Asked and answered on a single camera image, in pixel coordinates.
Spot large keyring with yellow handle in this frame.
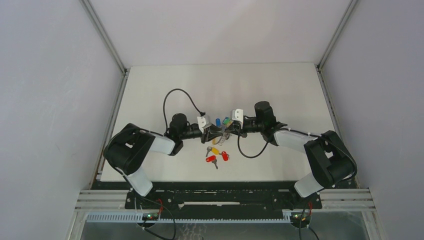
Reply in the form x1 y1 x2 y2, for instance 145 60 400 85
212 131 231 146

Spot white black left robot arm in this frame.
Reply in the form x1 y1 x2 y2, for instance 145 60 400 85
103 113 224 209

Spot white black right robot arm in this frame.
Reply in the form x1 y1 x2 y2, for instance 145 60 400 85
225 101 358 208

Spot blue key tag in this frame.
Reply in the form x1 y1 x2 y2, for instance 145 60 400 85
215 118 222 128

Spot yellow tag loose key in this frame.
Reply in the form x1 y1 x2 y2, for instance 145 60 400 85
206 146 221 157

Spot red key tag left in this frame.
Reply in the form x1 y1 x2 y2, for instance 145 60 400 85
205 155 219 170

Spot red key tag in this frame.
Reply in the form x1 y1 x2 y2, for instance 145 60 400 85
220 151 230 162
205 155 219 170

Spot red key tag right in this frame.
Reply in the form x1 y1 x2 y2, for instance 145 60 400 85
220 151 230 162

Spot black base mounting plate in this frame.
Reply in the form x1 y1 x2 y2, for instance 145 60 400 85
124 181 323 220

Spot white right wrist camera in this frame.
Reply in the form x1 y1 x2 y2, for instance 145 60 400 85
231 108 244 123

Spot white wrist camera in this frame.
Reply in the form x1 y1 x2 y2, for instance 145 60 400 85
231 108 244 123
197 114 212 129

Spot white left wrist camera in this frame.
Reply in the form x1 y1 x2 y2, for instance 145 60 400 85
197 114 212 129

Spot black left camera cable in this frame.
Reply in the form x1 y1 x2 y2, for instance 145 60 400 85
162 88 207 133

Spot black camera cable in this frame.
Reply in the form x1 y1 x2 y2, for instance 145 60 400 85
236 132 270 159
162 88 207 133

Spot black right camera cable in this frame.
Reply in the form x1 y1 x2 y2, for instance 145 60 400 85
236 132 270 159

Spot white cable duct strip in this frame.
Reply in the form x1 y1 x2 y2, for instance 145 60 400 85
85 211 292 224

